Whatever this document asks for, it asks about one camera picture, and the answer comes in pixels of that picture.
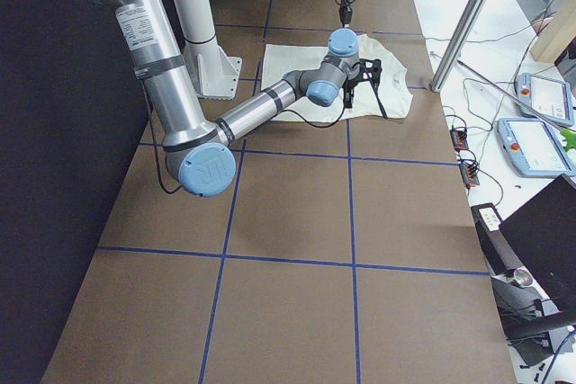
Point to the black device under monitor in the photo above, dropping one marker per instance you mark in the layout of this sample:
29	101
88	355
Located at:
534	326

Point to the black monitor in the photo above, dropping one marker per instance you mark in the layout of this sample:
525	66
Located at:
542	234

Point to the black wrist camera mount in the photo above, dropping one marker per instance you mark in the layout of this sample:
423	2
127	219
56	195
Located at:
367	70

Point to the silver metal cup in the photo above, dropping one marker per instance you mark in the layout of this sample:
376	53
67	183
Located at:
520	277

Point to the far blue teach pendant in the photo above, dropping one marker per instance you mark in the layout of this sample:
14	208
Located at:
549	97

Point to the aluminium frame post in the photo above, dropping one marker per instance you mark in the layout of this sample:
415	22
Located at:
456	43

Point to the orange terminal block near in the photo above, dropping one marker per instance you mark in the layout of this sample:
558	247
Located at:
469	172

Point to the black box white label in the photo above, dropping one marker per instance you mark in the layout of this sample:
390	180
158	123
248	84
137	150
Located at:
497	251

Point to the orange terminal block far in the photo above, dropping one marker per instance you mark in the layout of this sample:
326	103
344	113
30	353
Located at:
459	138

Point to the near blue teach pendant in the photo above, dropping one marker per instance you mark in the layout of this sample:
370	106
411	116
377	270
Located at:
533	148

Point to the blue teach pendant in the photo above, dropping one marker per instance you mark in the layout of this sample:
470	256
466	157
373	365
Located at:
533	148
549	97

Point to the orange terminal block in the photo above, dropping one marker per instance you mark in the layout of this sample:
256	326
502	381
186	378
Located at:
469	172
459	138

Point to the cream long-sleeve cat shirt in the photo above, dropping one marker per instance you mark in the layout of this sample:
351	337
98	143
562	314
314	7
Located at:
393	97

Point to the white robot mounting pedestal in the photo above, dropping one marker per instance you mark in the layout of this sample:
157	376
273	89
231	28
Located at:
214	74

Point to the wooden board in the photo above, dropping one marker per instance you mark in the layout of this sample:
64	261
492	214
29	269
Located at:
559	33

